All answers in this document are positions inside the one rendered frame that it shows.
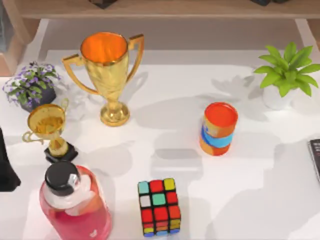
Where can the wooden shelf unit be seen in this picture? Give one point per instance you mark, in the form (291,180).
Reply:
(160,11)

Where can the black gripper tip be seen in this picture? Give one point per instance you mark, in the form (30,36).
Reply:
(6,170)

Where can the orange and blue can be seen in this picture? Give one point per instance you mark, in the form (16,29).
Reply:
(218,130)

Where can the green plant white pot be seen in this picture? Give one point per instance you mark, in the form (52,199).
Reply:
(287,72)

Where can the pink bottle black cap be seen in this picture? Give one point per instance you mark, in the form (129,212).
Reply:
(75,205)

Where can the purple flower plant dark pot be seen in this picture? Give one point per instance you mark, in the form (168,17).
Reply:
(30,85)

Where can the black object on shelf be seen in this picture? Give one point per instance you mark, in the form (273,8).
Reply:
(102,2)
(261,2)

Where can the large gold trophy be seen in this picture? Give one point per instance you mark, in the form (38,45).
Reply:
(110,75)

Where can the colourful puzzle cube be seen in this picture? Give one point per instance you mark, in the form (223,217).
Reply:
(158,207)

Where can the small gold trophy black base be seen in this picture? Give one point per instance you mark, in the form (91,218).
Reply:
(46,123)

